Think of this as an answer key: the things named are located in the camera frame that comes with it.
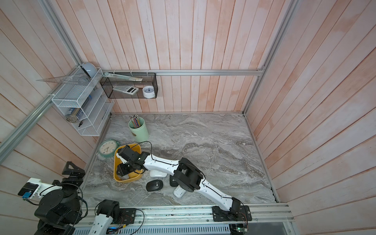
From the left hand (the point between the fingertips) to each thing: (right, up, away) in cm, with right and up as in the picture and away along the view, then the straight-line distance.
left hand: (69, 170), depth 57 cm
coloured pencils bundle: (+14, +21, +36) cm, 44 cm away
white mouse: (+30, -11, +29) cm, 43 cm away
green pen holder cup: (+17, +12, +40) cm, 45 cm away
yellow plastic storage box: (+4, -5, +33) cm, 33 cm away
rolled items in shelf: (-12, +24, +19) cm, 33 cm away
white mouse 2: (+43, -19, +22) cm, 52 cm away
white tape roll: (+23, +41, +38) cm, 60 cm away
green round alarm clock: (-5, +3, +38) cm, 39 cm away
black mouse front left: (+29, -17, +25) cm, 41 cm away
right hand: (+8, -10, +26) cm, 29 cm away
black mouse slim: (+40, -15, +25) cm, 49 cm away
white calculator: (+8, +43, +41) cm, 60 cm away
